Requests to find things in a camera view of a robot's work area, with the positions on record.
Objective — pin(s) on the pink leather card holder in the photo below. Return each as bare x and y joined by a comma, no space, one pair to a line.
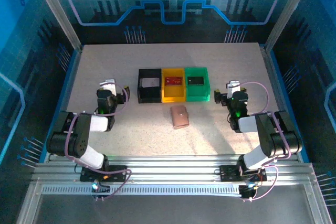
179,117

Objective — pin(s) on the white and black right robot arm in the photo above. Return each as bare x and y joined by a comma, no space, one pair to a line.
249,124

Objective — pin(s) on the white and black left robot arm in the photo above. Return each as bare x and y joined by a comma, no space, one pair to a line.
99,123

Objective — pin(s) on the black credit card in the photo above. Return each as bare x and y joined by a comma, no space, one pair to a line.
195,81

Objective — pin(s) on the white credit card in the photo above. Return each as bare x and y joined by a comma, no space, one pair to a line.
151,82

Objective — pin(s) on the red credit card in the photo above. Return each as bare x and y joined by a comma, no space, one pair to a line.
173,81

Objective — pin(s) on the green plastic bin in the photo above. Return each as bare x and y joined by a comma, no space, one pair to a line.
197,94

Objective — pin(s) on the black plastic bin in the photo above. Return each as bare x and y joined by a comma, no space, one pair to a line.
149,98

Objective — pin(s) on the yellow plastic bin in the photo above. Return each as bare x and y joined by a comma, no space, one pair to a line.
173,95

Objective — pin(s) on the blue table edge strip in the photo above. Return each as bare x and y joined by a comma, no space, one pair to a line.
288,108
59,106

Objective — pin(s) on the black controller box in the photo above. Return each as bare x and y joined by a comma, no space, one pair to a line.
102,188
248,192

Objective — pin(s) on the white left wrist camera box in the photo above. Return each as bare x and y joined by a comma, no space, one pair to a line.
107,86

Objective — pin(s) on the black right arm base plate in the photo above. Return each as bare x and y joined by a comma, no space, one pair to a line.
228,172

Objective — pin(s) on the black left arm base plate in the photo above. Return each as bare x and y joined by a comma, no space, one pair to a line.
118,174

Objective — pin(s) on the aluminium rail beam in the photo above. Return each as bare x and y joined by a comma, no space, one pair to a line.
170,167

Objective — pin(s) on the aluminium frame post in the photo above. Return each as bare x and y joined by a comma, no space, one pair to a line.
288,11
56,11

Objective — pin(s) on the aluminium lower frame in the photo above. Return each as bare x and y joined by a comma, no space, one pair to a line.
313,200

